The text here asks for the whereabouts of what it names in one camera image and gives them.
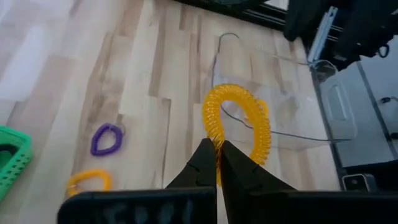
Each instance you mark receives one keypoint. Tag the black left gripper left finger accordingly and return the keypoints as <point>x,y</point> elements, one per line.
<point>199,174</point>

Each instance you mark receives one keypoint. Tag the black table frame rail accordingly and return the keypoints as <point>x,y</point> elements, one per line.
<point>248,15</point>

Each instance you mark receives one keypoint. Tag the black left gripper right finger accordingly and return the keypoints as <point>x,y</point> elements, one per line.
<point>242,177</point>

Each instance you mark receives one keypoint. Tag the small table-level camera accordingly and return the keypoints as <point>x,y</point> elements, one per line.
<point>357,183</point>

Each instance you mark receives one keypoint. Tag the clear plastic bin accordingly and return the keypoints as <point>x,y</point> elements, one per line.
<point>295,124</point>

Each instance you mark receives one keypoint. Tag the aluminium extrusion post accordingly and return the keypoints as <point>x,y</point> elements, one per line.
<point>323,31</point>

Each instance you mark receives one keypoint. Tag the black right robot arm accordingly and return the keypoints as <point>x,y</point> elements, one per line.
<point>367,25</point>

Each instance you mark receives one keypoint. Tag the green plastic basket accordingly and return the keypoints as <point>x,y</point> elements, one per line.
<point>18,146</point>

